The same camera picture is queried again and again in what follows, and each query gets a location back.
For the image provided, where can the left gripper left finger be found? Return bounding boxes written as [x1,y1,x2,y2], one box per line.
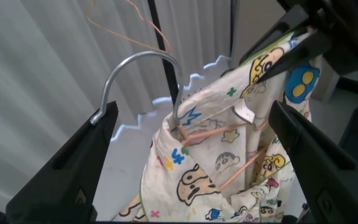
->
[5,100,119,223]

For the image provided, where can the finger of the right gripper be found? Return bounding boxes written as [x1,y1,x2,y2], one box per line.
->
[239,4,315,65]
[256,30,334,83]

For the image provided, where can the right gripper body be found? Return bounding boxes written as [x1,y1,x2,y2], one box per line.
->
[277,0,358,75]

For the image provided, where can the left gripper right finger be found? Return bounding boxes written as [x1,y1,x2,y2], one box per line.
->
[268,100,358,223]

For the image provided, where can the cream printed shirt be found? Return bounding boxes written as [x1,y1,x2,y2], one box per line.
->
[112,29,321,222]

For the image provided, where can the pink clothes hanger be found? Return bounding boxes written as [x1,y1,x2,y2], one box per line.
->
[89,50,269,191]
[85,0,171,54]

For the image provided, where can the black clothes rack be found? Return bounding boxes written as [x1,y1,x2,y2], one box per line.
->
[147,0,180,105]

